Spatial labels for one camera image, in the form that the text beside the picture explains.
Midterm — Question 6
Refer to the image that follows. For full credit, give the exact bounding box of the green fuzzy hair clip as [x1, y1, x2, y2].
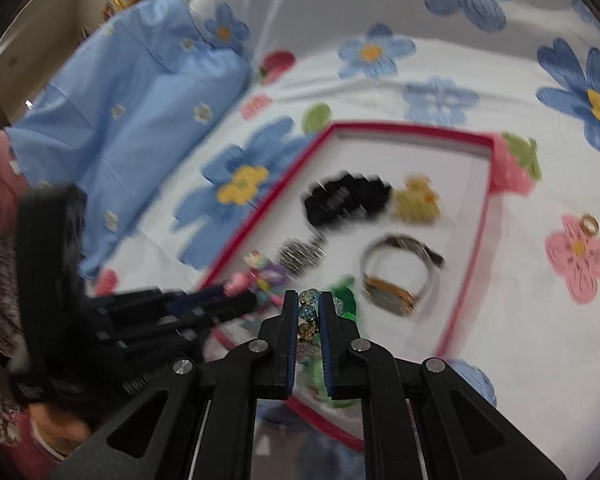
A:
[298, 288, 362, 405]

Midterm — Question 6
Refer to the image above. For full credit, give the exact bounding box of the glass bead bracelet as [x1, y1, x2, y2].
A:
[296, 286, 344, 366]

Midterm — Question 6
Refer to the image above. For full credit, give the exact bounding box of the floral white bed sheet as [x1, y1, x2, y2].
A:
[97, 0, 600, 479]

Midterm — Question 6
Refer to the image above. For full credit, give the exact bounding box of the light blue floral pillow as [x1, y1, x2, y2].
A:
[6, 0, 251, 278]

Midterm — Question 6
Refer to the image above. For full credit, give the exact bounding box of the red shallow box tray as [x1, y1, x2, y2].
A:
[204, 122, 494, 362]

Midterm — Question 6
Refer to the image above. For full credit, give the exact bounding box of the silver chain bracelet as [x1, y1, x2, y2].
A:
[277, 231, 330, 276]

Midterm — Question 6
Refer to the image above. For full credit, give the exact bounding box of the pink heart hair clip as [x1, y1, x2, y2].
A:
[223, 250, 272, 296]

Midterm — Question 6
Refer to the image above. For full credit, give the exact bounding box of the black scrunchie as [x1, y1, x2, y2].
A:
[302, 172, 393, 230]

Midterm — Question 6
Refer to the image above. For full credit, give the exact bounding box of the silver gold wrist watch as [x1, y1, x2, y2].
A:
[360, 234, 445, 316]

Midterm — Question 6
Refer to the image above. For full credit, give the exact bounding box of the left hand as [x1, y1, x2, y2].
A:
[28, 403, 92, 455]

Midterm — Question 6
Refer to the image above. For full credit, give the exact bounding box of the yellow claw hair clip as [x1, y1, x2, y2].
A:
[392, 174, 441, 224]

